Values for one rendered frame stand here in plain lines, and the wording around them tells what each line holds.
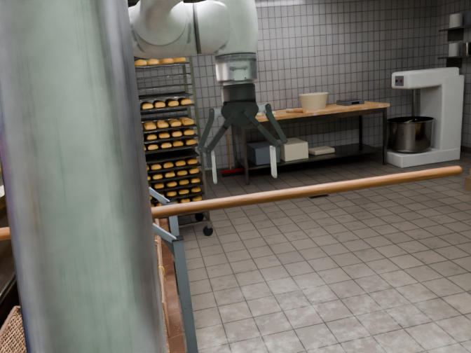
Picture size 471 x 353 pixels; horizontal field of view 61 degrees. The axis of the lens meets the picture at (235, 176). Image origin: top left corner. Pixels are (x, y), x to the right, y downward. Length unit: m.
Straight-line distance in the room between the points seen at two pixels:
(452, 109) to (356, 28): 1.88
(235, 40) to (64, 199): 0.63
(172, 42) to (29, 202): 0.59
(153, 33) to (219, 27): 0.13
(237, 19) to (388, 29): 6.31
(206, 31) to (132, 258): 0.63
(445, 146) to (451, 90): 0.78
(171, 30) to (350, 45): 6.04
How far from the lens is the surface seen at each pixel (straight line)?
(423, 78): 6.14
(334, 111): 5.73
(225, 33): 0.85
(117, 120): 0.28
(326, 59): 6.59
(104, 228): 0.28
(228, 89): 0.86
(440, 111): 6.37
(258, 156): 5.59
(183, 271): 1.54
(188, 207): 1.05
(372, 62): 6.95
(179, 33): 0.83
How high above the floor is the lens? 1.53
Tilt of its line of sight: 15 degrees down
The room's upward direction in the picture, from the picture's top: 5 degrees counter-clockwise
